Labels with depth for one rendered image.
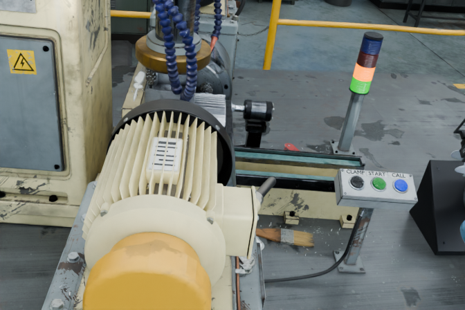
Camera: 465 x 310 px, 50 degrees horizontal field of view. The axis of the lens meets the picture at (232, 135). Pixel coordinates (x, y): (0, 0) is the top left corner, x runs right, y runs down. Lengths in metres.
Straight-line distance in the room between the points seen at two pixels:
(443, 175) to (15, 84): 1.09
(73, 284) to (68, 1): 0.54
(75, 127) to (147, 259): 0.70
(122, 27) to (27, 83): 3.34
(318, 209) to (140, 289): 0.96
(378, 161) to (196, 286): 1.32
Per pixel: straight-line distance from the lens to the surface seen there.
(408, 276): 1.36
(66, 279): 0.73
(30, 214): 1.33
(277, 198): 1.37
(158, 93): 1.21
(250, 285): 0.72
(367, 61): 1.58
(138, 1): 4.35
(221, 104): 1.25
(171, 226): 0.54
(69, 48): 1.06
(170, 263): 0.48
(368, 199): 1.14
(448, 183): 1.48
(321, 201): 1.39
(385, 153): 1.80
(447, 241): 1.46
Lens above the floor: 1.70
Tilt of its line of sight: 32 degrees down
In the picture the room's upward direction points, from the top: 7 degrees clockwise
